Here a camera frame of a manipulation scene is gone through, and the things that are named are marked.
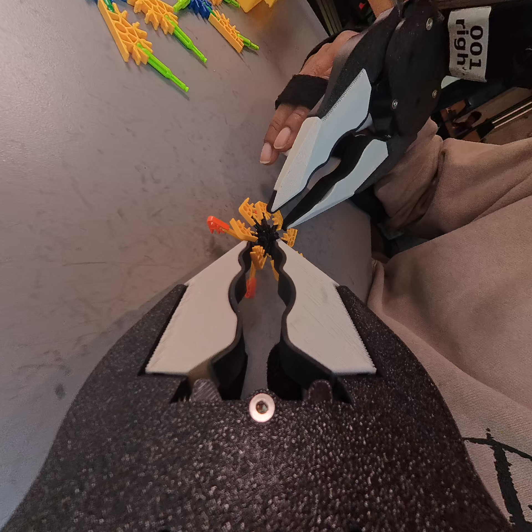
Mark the yellow plastic bin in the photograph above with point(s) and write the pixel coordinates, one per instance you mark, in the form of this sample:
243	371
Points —
255	4

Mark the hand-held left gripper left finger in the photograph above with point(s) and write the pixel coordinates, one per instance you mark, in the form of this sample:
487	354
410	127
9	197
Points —
195	328

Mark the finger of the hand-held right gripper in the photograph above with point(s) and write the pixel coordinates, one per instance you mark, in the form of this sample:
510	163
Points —
324	137
357	170

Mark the person's torso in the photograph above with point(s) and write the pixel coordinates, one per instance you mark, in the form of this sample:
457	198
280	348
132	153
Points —
457	332

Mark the large blue green toy assembly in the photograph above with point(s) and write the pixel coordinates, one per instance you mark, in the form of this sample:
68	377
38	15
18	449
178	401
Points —
129	37

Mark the person's right forearm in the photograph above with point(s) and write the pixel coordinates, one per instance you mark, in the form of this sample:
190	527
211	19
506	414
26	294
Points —
457	187

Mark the small blue green toy assembly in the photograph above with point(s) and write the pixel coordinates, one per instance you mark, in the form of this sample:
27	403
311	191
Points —
226	29

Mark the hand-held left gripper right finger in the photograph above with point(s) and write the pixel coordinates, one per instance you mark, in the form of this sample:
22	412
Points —
328	328

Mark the grey desk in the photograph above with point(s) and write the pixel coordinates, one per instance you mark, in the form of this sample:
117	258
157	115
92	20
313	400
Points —
83	208

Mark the person's right hand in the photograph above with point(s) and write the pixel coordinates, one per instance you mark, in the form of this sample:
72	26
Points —
286	124

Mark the yellow black toy wheel assembly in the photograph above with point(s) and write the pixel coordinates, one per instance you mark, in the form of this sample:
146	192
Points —
264	237

